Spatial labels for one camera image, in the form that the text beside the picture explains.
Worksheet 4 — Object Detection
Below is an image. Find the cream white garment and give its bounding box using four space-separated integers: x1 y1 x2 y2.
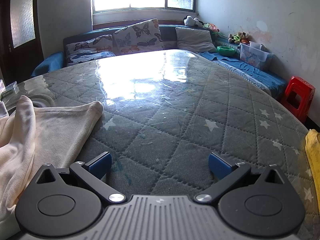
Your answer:
1 95 104 239

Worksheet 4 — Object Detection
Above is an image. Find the grey quilted star table cover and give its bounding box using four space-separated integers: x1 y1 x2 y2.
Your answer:
18 50 319 239

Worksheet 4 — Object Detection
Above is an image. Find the yellow cloth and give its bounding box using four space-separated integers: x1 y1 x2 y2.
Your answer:
305 129 320 199

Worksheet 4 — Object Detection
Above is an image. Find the red plastic stool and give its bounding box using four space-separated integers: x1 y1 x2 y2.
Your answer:
281 76 316 123

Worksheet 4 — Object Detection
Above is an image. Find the flat butterfly print pillow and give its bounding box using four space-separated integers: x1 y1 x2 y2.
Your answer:
65 35 115 67

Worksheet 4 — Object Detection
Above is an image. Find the green plastic bowl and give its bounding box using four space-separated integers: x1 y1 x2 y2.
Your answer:
217 46 236 57

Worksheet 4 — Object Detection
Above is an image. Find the clear plastic storage box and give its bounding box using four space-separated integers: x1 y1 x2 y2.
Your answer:
238 43 274 72

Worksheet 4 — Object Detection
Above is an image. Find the blue corner sofa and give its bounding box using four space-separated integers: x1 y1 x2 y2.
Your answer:
31 24 287 99

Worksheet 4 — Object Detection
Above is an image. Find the grey cushion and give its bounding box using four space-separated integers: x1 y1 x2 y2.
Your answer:
175 27 217 53

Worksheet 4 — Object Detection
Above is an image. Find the colourful plush toy pile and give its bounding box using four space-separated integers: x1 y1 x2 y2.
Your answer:
228 32 249 45

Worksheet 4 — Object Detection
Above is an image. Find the upright butterfly print pillow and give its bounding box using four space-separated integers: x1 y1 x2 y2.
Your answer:
113 18 164 55

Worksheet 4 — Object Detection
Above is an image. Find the dark wooden door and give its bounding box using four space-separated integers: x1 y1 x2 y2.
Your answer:
1 0 43 85

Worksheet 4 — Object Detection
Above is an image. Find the black and white plush toy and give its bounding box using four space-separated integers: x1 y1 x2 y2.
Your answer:
183 15 204 28

